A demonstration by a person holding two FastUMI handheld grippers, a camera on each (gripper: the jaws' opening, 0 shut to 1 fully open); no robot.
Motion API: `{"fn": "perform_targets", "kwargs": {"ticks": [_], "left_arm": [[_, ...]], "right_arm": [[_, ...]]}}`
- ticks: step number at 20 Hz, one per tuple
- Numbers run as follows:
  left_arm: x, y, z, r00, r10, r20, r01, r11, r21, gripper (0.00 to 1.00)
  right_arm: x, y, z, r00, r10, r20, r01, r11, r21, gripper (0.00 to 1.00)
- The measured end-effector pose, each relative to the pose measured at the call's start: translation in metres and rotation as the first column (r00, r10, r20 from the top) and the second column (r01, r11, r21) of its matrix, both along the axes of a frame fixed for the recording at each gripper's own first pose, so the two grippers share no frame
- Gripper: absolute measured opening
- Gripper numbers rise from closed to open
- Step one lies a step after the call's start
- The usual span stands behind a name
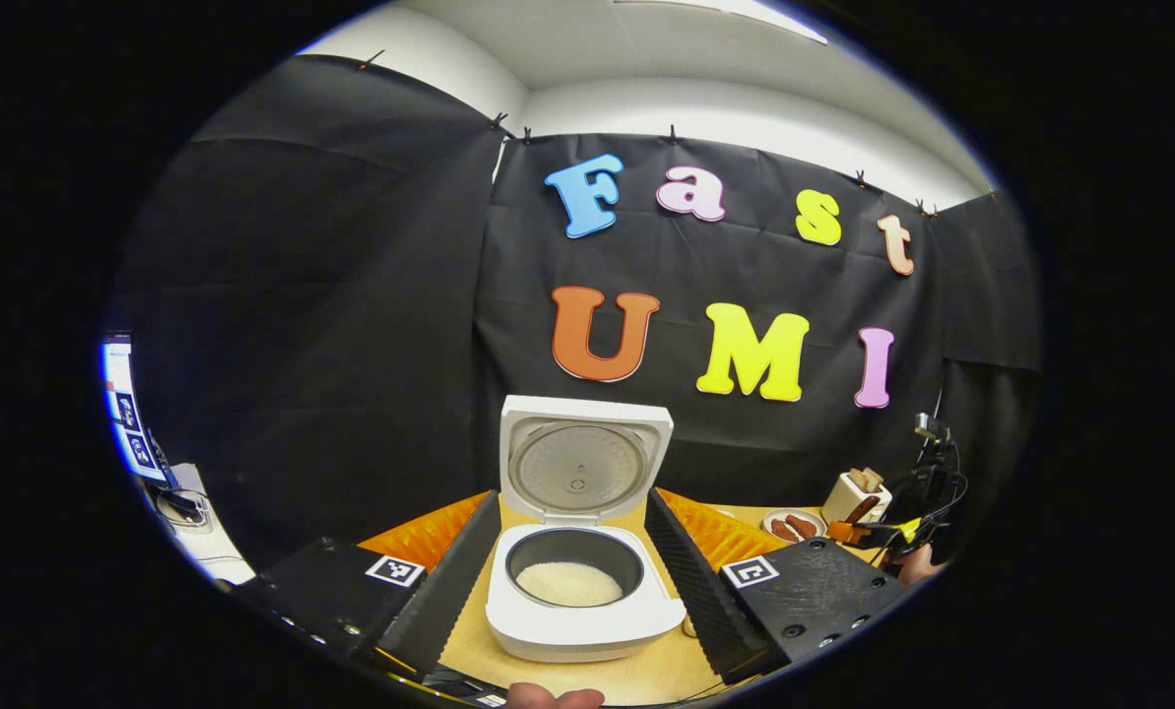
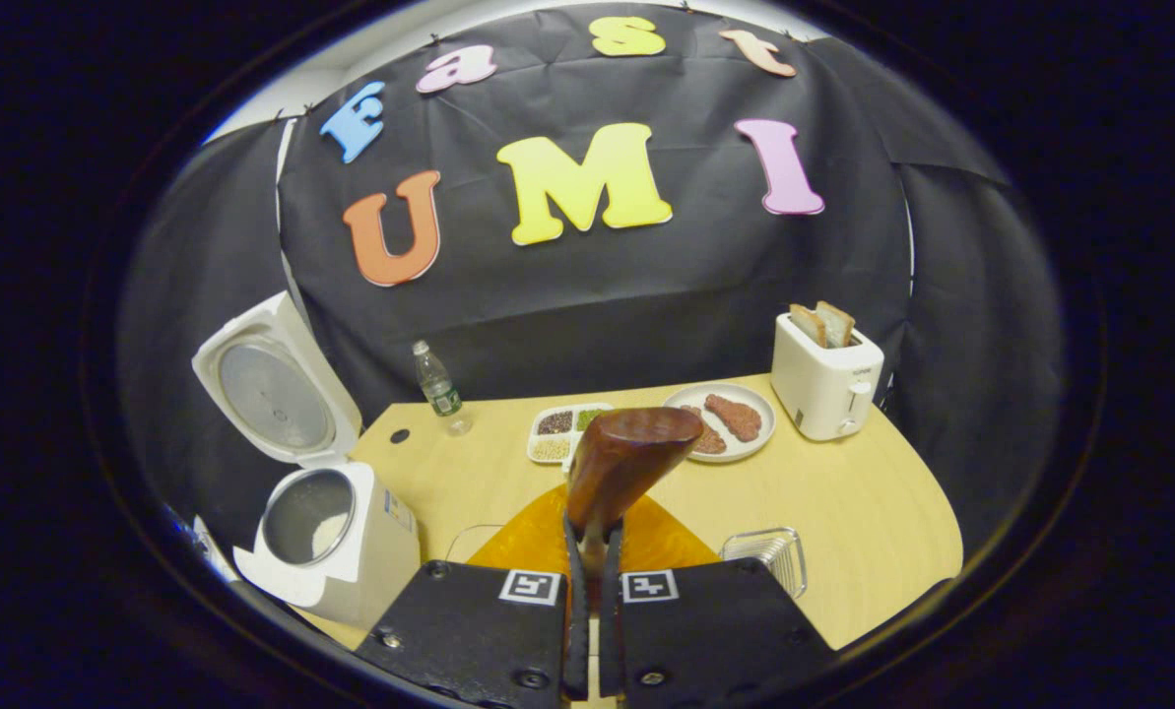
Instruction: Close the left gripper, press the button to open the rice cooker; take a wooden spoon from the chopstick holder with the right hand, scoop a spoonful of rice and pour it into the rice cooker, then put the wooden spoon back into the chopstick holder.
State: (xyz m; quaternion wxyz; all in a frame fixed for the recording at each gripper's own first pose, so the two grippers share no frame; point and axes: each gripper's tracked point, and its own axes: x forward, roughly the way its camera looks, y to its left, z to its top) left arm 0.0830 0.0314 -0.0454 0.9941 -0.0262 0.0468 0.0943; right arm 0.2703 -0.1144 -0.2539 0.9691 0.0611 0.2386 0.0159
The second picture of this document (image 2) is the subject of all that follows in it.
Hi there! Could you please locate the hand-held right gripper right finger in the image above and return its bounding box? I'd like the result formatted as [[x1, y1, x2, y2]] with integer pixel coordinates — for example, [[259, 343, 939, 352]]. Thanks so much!
[[597, 495, 834, 709]]

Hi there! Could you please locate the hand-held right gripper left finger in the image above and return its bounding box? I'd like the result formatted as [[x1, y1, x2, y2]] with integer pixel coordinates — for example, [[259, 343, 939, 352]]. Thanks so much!
[[356, 483, 593, 709]]

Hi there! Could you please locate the clear plastic rice container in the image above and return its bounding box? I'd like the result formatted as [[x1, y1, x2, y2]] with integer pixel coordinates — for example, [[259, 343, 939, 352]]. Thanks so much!
[[446, 523, 505, 565]]

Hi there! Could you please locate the brown wooden spoon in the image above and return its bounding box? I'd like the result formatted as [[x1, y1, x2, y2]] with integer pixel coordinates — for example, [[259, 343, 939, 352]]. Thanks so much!
[[565, 407, 705, 592]]

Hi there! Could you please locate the white rice cooker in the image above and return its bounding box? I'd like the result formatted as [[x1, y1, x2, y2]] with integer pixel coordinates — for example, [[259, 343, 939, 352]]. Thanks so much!
[[191, 290, 422, 631]]

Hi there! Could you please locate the white divided grain tray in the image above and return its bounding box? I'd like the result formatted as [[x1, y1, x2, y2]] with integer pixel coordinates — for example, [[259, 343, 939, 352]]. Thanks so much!
[[527, 402, 614, 467]]

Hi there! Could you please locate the brown meat piece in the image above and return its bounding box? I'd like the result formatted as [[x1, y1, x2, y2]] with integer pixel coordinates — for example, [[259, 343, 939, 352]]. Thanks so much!
[[681, 405, 728, 456], [703, 394, 763, 443]]

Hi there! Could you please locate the white round plate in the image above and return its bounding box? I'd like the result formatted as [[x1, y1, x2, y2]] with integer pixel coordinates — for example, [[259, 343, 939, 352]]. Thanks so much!
[[662, 382, 777, 465]]

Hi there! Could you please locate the clear plastic water bottle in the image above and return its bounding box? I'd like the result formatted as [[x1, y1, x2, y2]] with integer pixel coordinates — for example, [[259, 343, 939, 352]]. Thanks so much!
[[412, 340, 473, 437]]

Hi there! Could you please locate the white toaster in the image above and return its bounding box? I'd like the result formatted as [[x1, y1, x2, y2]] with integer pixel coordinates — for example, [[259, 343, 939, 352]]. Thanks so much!
[[771, 311, 886, 442]]

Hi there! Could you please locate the black backdrop cloth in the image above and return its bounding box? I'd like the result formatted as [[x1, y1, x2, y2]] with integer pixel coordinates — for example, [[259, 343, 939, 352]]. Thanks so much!
[[119, 5, 1066, 552]]

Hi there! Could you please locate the toast bread slice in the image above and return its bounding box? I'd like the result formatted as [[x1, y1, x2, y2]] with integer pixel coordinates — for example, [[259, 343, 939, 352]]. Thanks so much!
[[790, 303, 830, 349], [816, 300, 857, 349]]

